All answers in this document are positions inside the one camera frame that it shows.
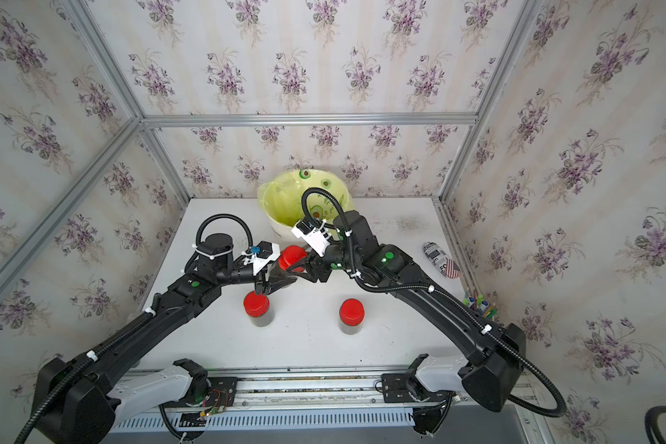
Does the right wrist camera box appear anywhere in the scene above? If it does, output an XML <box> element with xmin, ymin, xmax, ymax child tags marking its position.
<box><xmin>292</xmin><ymin>219</ymin><xmax>332</xmax><ymax>257</ymax></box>

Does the aluminium rail frame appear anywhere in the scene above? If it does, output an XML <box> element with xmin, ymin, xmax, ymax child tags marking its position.
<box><xmin>74</xmin><ymin>365</ymin><xmax>539</xmax><ymax>414</ymax></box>

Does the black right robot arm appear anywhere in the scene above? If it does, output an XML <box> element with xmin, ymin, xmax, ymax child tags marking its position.
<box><xmin>288</xmin><ymin>187</ymin><xmax>567</xmax><ymax>418</ymax></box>

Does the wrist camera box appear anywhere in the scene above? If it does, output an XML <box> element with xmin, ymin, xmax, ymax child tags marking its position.
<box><xmin>243</xmin><ymin>240</ymin><xmax>280</xmax><ymax>276</ymax></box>
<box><xmin>292</xmin><ymin>219</ymin><xmax>332</xmax><ymax>257</ymax></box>

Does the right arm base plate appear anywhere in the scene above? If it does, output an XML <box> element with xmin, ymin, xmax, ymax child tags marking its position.
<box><xmin>376</xmin><ymin>373</ymin><xmax>456</xmax><ymax>404</ymax></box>

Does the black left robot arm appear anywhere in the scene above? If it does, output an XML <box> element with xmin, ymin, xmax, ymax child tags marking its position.
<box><xmin>16</xmin><ymin>214</ymin><xmax>296</xmax><ymax>443</ymax></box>

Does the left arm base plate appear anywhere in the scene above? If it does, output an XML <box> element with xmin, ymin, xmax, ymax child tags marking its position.
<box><xmin>157</xmin><ymin>376</ymin><xmax>240</xmax><ymax>412</ymax></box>

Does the coloured markers bundle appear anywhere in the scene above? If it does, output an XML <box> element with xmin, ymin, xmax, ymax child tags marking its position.
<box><xmin>462</xmin><ymin>292</ymin><xmax>501</xmax><ymax>321</ymax></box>

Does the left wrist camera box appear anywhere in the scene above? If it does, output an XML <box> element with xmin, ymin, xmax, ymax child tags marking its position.
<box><xmin>243</xmin><ymin>240</ymin><xmax>280</xmax><ymax>276</ymax></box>

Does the flag patterned can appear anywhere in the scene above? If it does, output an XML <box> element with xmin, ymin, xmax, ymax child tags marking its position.
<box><xmin>422</xmin><ymin>242</ymin><xmax>461</xmax><ymax>279</ymax></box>

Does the red-lid tea jar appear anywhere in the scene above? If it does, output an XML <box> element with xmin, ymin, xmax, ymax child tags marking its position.
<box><xmin>339</xmin><ymin>298</ymin><xmax>366</xmax><ymax>335</ymax></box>
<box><xmin>243</xmin><ymin>292</ymin><xmax>274</xmax><ymax>327</ymax></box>
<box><xmin>277</xmin><ymin>245</ymin><xmax>307</xmax><ymax>273</ymax></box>

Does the white trash bin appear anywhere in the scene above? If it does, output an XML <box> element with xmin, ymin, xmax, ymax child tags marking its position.
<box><xmin>268</xmin><ymin>216</ymin><xmax>307</xmax><ymax>247</ymax></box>

